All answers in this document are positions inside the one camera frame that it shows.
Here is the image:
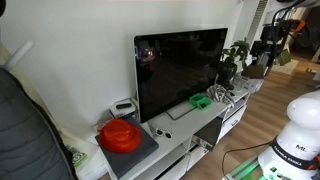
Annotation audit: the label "white flat box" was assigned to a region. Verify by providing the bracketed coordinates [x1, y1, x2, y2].
[109, 97, 138, 120]

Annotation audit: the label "olive green box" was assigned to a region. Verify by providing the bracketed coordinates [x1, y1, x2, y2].
[277, 49, 292, 67]

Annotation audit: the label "white sunglasses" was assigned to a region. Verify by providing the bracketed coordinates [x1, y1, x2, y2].
[155, 127, 173, 139]

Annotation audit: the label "black flat screen TV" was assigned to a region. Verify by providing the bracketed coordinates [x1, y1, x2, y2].
[133, 27, 229, 124]

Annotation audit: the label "white slatted radiator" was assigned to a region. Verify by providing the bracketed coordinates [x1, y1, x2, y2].
[246, 0, 270, 44]

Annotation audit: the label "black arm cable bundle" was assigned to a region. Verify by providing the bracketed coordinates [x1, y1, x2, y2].
[270, 0, 303, 29]

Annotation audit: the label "dark grey puffy jacket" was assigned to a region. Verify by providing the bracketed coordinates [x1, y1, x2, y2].
[0, 66, 76, 180]

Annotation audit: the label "grey striped cream towel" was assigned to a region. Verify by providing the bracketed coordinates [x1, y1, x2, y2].
[206, 83, 236, 108]

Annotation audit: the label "white tube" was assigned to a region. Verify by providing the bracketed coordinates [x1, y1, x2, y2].
[4, 40, 34, 72]

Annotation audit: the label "green lit robot platform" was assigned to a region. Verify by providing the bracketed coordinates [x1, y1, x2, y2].
[223, 154, 268, 180]

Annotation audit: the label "dark brown object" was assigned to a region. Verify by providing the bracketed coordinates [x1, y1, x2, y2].
[241, 64, 267, 80]

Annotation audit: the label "thin black floor cable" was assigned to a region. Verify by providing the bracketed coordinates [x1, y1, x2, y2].
[221, 139, 274, 178]

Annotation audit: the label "white TV stand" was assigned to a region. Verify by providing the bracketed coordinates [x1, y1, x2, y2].
[97, 87, 252, 180]

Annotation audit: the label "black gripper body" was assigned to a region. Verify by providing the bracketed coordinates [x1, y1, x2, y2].
[249, 25, 284, 67]

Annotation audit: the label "orange cable clip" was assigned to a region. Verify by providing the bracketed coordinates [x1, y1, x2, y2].
[288, 19, 306, 34]

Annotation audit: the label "green plant in dark pot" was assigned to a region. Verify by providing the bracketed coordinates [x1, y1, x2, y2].
[216, 37, 251, 90]

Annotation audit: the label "paper with green print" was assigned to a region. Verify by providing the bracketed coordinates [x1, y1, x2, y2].
[64, 144, 89, 168]

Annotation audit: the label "beige floor mat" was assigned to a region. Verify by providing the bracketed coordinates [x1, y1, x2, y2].
[271, 58, 300, 76]

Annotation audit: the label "black set-top device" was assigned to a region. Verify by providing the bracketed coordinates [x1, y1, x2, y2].
[192, 117, 223, 152]

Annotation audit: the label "black remote control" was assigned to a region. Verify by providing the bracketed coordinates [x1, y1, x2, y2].
[115, 102, 133, 110]

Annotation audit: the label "green plastic bin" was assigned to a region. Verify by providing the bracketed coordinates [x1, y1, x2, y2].
[188, 93, 212, 110]

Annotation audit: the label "red hat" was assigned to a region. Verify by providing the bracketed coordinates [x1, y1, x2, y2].
[99, 118, 143, 154]

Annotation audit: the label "silver TV base plate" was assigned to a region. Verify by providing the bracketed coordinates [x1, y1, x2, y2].
[165, 100, 198, 121]

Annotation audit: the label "white printed cardboard box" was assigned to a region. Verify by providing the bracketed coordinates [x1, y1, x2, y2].
[232, 73, 265, 94]

